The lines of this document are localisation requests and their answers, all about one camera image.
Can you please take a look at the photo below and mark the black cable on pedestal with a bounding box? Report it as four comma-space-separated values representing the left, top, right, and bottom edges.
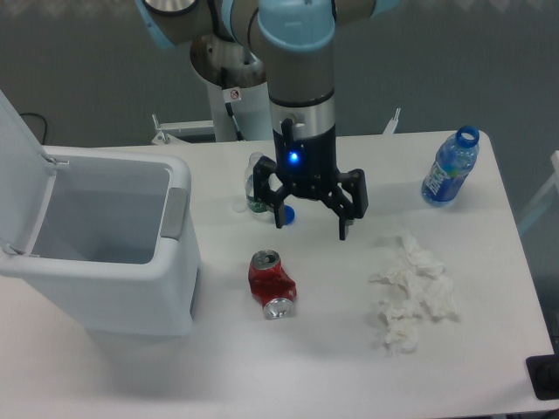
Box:
221, 65, 244, 142

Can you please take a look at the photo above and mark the clear green-label plastic bottle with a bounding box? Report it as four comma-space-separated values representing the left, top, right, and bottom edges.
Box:
244, 152, 273, 214

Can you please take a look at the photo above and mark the black device at table edge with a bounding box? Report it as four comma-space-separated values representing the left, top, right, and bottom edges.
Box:
526, 354, 558, 401

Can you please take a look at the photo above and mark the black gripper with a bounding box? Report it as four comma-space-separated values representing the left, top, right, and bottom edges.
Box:
252, 118, 369, 241

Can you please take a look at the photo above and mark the crushed red soda can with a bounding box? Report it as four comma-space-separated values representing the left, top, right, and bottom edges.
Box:
248, 250, 297, 319

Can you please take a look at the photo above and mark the small crumpled white tissue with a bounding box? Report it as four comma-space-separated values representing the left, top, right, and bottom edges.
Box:
381, 306, 421, 355

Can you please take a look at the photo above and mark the white trash bin lid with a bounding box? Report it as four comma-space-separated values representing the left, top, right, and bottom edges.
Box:
1, 95, 56, 255

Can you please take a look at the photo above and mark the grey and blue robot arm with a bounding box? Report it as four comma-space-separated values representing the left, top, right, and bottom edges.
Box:
136, 1, 397, 239

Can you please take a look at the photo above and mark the blue plastic water bottle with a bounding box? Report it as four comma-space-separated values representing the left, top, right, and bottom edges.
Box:
421, 126, 480, 208

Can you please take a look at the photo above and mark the white bottle cap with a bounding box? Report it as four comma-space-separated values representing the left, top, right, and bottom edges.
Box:
231, 201, 247, 213

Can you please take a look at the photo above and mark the black floor cable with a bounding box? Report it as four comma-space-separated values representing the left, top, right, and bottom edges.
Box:
19, 112, 49, 145

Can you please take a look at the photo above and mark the crumpled white tissue paper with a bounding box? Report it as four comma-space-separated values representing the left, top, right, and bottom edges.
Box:
370, 230, 459, 325

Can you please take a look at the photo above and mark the white trash bin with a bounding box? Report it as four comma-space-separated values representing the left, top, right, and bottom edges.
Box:
1, 147, 200, 336

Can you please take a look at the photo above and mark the blue bottle cap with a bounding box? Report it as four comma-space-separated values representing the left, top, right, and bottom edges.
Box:
284, 205, 296, 226

